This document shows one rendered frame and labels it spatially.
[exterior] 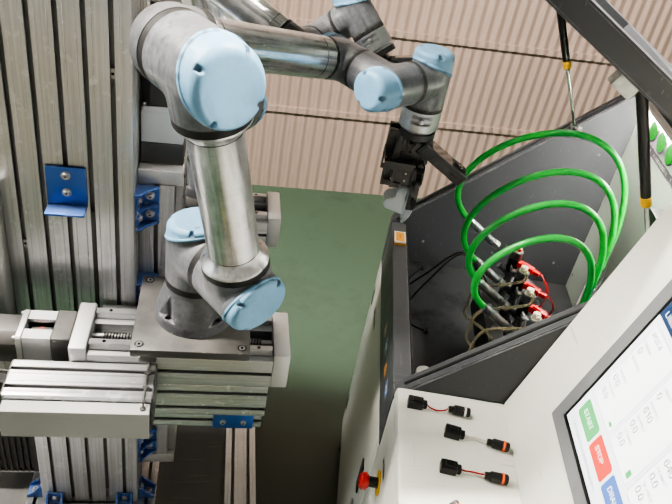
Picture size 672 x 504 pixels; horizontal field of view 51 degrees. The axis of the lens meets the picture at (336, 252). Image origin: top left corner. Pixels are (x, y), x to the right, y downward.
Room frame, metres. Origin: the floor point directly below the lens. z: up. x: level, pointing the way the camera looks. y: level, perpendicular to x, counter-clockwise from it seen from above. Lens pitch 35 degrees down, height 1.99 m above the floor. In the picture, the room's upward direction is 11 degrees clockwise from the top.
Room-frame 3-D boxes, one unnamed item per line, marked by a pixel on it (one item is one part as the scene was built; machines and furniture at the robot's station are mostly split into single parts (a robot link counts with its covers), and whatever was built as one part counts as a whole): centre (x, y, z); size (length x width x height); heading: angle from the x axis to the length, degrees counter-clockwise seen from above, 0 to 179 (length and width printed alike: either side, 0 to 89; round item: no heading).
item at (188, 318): (1.05, 0.25, 1.09); 0.15 x 0.15 x 0.10
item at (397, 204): (1.23, -0.10, 1.27); 0.06 x 0.03 x 0.09; 93
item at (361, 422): (1.37, -0.16, 0.44); 0.65 x 0.02 x 0.68; 3
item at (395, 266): (1.37, -0.17, 0.87); 0.62 x 0.04 x 0.16; 3
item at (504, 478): (0.83, -0.32, 0.99); 0.12 x 0.02 x 0.02; 88
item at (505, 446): (0.91, -0.32, 0.99); 0.12 x 0.02 x 0.02; 83
